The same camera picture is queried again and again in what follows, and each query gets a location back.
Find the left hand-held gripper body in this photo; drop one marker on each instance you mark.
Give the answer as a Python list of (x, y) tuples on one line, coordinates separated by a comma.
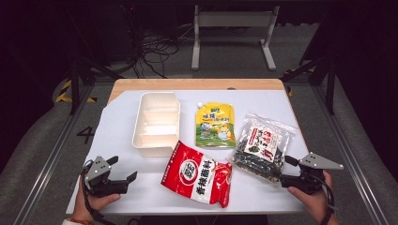
[(97, 175)]

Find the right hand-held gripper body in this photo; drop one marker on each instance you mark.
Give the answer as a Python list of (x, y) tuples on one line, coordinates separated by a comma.
[(313, 178)]

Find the clear bag of dried seaweed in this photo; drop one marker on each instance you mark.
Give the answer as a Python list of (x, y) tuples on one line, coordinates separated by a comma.
[(261, 146)]

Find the white plastic divided box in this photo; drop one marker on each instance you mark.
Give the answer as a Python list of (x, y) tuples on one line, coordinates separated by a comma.
[(156, 125)]

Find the red and white seasoning packet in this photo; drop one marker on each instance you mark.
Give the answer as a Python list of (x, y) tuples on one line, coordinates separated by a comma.
[(195, 175)]

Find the yellow spouted sauce pouch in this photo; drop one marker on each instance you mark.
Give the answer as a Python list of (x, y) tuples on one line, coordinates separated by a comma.
[(215, 126)]

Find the person's right hand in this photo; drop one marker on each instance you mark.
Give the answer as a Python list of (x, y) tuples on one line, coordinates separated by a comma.
[(319, 203)]

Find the person's left hand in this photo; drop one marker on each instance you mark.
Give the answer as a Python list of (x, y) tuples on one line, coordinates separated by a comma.
[(90, 204)]

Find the white table mat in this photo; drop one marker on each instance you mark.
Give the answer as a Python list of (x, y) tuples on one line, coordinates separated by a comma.
[(122, 125)]

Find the yellow and black floor tape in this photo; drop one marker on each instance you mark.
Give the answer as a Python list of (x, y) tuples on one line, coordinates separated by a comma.
[(64, 93)]

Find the black metal stand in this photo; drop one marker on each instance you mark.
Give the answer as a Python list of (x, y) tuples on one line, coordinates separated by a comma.
[(74, 84), (330, 81)]

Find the aluminium floor rail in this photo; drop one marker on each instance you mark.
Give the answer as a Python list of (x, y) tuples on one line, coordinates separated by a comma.
[(350, 156), (53, 156)]

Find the grey metal table frame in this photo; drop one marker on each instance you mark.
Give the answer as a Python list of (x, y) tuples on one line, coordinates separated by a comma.
[(234, 18)]

